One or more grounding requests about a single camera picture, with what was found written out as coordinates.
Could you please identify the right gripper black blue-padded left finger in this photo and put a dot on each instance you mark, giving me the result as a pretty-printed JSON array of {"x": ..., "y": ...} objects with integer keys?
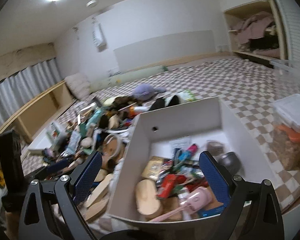
[{"x": 50, "y": 207}]

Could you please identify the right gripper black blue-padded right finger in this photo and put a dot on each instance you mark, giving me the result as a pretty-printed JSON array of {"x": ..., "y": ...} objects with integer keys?
[{"x": 264, "y": 219}]

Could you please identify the grey metal bowl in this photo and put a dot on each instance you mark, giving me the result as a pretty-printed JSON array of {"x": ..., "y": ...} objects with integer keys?
[{"x": 231, "y": 162}]

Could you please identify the white tray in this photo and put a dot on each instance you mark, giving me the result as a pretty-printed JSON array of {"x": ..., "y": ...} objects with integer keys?
[{"x": 40, "y": 143}]

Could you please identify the round wooden hoop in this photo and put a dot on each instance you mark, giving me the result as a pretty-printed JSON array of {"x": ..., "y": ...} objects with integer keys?
[{"x": 111, "y": 147}]

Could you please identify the wooden low shelf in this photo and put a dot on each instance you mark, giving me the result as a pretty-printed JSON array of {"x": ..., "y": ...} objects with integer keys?
[{"x": 35, "y": 115}]

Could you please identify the oval wooden board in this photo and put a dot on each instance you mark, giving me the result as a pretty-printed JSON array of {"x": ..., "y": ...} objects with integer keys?
[{"x": 147, "y": 202}]

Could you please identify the white storage box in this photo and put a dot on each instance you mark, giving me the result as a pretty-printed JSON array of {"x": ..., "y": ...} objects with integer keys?
[{"x": 157, "y": 132}]

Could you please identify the yellow snack packet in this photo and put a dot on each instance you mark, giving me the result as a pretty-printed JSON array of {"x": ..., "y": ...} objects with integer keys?
[{"x": 153, "y": 168}]

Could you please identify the clear plastic snack container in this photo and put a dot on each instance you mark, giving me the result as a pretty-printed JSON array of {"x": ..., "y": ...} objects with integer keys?
[{"x": 286, "y": 133}]

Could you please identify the grey curtain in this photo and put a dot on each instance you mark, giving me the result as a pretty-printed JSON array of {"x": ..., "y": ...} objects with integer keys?
[{"x": 25, "y": 85}]

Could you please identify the beige pillow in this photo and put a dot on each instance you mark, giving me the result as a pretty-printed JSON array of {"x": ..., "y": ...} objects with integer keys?
[{"x": 78, "y": 85}]

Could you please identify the black white plush toy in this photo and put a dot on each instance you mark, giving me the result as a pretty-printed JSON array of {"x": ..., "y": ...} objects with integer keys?
[{"x": 165, "y": 102}]

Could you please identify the purple plush toy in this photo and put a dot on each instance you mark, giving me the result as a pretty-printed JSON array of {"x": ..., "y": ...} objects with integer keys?
[{"x": 145, "y": 92}]

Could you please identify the closet shelf with clothes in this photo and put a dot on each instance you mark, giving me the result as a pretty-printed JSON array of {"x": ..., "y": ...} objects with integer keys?
[{"x": 256, "y": 30}]

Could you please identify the smoke detector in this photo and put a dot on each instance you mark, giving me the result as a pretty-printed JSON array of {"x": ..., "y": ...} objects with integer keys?
[{"x": 92, "y": 3}]

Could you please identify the wall air conditioner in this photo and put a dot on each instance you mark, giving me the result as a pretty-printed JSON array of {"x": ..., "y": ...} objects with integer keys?
[{"x": 98, "y": 36}]

